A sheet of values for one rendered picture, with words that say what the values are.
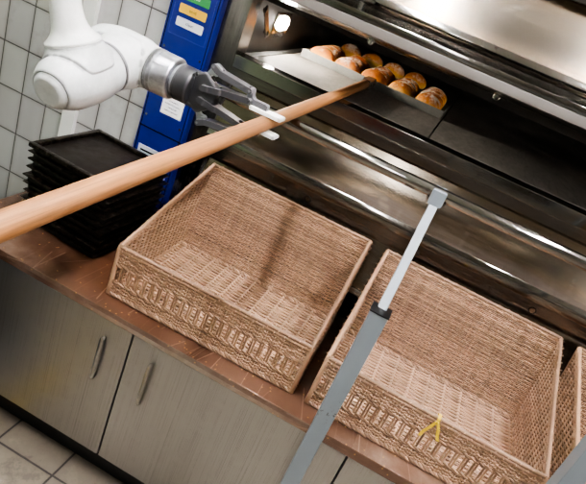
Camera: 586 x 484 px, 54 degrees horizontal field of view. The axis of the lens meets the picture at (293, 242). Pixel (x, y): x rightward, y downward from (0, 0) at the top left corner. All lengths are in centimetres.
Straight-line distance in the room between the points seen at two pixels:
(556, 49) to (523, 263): 57
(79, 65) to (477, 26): 98
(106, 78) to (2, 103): 119
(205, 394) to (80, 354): 37
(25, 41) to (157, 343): 118
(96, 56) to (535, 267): 124
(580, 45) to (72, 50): 117
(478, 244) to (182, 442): 97
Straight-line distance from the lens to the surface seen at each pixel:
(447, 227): 171
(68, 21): 116
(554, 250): 134
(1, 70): 231
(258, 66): 177
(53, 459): 195
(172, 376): 153
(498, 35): 163
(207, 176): 183
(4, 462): 194
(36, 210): 63
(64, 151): 176
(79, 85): 113
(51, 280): 161
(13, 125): 232
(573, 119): 151
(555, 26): 166
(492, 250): 173
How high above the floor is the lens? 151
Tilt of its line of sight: 25 degrees down
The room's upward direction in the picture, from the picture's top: 23 degrees clockwise
